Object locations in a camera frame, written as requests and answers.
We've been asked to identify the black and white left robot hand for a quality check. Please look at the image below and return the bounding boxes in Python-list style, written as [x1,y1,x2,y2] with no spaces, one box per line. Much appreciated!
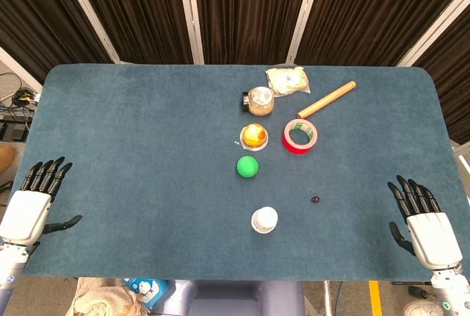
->
[0,157,83,246]

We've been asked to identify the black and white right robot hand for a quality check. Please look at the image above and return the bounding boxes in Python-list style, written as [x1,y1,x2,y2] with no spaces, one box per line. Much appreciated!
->
[387,175,463,270]

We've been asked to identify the white round container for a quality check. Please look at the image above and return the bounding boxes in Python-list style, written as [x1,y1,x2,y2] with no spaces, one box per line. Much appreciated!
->
[250,206,278,235]

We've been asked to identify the purple robot base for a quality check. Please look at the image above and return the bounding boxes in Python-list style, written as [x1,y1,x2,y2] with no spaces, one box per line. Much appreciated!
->
[152,279,306,316]

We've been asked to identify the red tape roll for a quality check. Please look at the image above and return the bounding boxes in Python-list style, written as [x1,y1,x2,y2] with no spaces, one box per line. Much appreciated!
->
[281,118,319,155]

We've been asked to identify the green ball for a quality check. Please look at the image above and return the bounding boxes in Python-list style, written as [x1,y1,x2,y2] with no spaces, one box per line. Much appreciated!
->
[236,155,260,178]

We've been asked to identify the orange jelly cup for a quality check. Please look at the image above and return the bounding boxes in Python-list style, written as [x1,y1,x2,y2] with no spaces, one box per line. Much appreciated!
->
[234,123,269,152]

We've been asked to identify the black stand foot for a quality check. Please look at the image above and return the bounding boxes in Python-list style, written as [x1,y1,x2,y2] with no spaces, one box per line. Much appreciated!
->
[391,281,433,299]

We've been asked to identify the brown round object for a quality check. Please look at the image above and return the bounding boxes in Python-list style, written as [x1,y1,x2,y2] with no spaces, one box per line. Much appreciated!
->
[0,146,16,175]

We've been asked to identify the black box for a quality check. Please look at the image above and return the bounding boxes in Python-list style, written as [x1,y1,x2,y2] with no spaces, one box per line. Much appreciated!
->
[0,117,32,143]

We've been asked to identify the beige knitted cloth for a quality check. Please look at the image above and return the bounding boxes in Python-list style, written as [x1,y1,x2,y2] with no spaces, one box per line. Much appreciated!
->
[71,277,148,316]

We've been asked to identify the white metal table leg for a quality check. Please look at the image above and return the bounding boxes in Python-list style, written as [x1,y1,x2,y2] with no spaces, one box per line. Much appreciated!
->
[322,281,335,316]

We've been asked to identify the blue table cloth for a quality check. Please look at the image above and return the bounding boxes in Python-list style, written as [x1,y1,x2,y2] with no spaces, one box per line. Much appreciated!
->
[21,62,464,282]

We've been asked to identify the blue printed packet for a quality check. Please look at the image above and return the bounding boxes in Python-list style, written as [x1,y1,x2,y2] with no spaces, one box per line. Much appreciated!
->
[123,278,170,309]

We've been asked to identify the dark brown curtain panel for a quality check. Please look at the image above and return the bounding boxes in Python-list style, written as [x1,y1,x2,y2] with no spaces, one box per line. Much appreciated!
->
[413,3,470,145]
[192,0,315,65]
[295,0,470,67]
[0,0,115,84]
[69,0,194,65]

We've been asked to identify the wooden rolling pin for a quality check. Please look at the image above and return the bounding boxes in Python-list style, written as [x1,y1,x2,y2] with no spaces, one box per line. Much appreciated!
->
[296,80,358,120]

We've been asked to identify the clear plastic snack bag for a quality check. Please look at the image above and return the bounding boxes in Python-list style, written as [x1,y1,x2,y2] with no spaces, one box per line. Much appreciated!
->
[264,66,311,98]

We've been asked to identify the glass jar with black lid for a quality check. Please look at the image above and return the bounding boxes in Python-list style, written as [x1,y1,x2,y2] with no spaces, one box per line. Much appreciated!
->
[241,86,275,116]

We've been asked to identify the white metal frame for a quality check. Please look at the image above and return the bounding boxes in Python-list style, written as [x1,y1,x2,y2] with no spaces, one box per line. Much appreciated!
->
[452,142,470,199]

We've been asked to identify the bundle of floor cables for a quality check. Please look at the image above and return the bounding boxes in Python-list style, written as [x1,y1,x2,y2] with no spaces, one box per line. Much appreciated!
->
[0,71,42,119]

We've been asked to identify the white partition post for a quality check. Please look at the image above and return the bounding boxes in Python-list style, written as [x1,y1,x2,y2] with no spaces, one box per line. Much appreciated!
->
[397,0,470,68]
[57,0,124,65]
[0,46,44,93]
[175,0,205,65]
[285,0,327,64]

